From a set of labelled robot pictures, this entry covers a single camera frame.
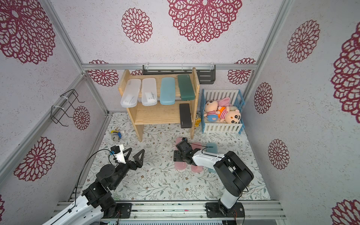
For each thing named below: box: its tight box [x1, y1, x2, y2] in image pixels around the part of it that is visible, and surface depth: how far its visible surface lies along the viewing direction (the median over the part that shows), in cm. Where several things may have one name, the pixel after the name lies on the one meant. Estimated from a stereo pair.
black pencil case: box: [179, 103, 193, 129], surface depth 91 cm
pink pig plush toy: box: [203, 97, 232, 122], surface depth 107 cm
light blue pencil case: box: [159, 76, 176, 105], surface depth 72 cm
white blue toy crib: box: [200, 89, 246, 135], surface depth 108 cm
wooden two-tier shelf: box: [118, 67, 201, 142], surface depth 76 cm
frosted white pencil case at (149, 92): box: [141, 77, 158, 107], surface depth 70 cm
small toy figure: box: [110, 129, 122, 142], surface depth 102 cm
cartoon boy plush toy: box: [217, 105, 242, 124], surface depth 103 cm
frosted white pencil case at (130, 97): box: [120, 78, 142, 108], surface depth 68 cm
